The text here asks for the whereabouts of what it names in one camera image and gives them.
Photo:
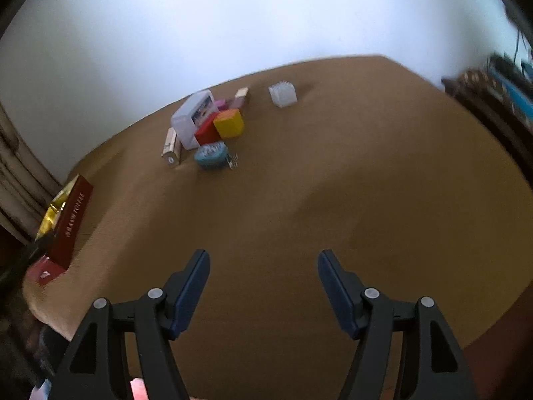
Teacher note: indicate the white plastic box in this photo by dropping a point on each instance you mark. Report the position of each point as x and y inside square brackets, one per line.
[187, 118]

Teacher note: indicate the pink lip gloss tube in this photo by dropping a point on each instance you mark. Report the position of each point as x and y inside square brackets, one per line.
[241, 93]

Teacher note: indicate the blue box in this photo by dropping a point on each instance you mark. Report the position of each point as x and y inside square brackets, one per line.
[514, 81]

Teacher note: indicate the beige curtain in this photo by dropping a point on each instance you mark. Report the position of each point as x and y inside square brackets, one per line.
[21, 175]

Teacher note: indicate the dark wooden cabinet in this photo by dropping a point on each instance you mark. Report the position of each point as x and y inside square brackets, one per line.
[499, 121]

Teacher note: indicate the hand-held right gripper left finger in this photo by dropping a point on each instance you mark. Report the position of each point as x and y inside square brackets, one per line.
[191, 291]

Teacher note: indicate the blue oval tin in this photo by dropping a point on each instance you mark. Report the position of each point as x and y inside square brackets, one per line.
[210, 156]

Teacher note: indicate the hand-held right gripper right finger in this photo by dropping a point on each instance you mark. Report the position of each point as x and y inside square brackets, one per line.
[337, 291]

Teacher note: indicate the translucent white cube box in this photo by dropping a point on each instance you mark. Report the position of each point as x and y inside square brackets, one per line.
[283, 95]

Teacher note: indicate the dark red candy box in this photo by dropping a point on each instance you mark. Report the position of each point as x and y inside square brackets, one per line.
[70, 225]

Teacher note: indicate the yellow red striped block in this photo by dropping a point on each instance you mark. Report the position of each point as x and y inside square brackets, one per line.
[229, 124]

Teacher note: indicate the pink block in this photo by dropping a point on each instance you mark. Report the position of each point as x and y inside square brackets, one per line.
[220, 104]

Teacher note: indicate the small red white box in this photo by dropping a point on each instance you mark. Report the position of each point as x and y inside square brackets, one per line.
[45, 273]

